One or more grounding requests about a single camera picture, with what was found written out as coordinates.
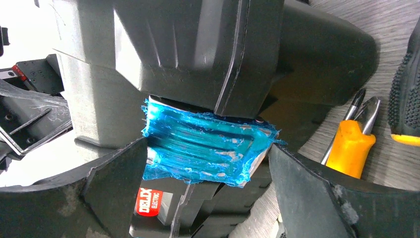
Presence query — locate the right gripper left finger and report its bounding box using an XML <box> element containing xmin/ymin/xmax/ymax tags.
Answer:
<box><xmin>0</xmin><ymin>138</ymin><xmax>147</xmax><ymax>238</ymax></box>

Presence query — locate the small black screwdriver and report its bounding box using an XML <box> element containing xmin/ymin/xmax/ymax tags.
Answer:
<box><xmin>320</xmin><ymin>88</ymin><xmax>366</xmax><ymax>165</ymax></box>

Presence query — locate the screwdriver far left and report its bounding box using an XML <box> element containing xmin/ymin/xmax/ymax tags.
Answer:
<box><xmin>387</xmin><ymin>21</ymin><xmax>420</xmax><ymax>146</ymax></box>

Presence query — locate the yellow utility knife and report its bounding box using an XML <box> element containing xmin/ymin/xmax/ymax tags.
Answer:
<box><xmin>326</xmin><ymin>120</ymin><xmax>376</xmax><ymax>179</ymax></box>

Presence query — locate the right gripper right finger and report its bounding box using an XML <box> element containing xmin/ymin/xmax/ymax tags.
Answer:
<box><xmin>268</xmin><ymin>144</ymin><xmax>420</xmax><ymax>238</ymax></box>

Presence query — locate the black plastic toolbox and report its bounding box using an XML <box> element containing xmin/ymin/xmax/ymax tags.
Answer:
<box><xmin>0</xmin><ymin>0</ymin><xmax>379</xmax><ymax>238</ymax></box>

